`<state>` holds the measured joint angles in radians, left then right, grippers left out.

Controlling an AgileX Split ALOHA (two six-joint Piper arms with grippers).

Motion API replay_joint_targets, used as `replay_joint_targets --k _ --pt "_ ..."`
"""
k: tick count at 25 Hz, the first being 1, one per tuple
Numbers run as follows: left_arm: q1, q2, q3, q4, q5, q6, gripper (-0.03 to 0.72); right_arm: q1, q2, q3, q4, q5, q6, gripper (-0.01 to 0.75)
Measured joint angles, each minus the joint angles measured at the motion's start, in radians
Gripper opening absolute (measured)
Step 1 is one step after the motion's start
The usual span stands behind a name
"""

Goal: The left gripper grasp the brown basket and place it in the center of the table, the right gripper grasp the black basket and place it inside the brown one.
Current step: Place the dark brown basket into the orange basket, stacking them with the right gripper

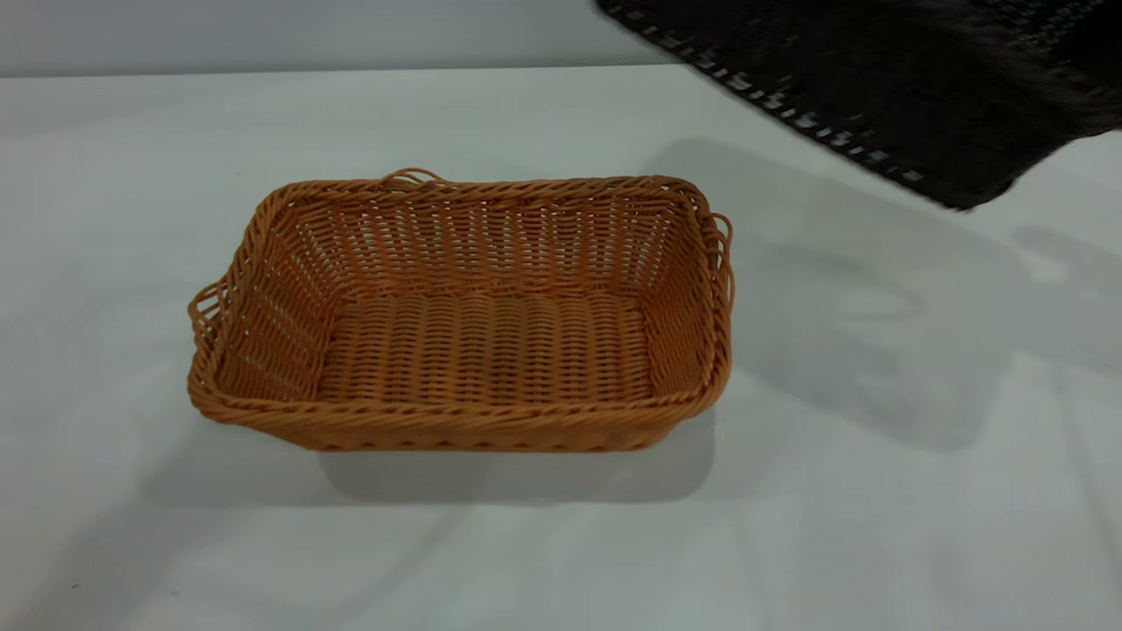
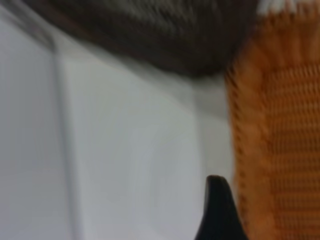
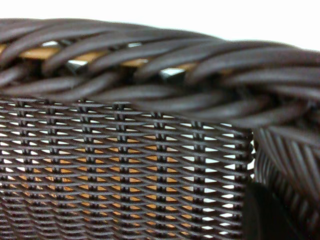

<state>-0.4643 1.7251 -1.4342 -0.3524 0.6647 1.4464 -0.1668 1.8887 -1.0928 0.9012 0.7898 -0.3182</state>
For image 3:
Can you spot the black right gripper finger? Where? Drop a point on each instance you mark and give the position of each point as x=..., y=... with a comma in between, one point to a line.
x=267, y=215

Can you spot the dark brown wicker basket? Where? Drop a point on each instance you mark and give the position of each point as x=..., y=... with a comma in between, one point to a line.
x=160, y=105

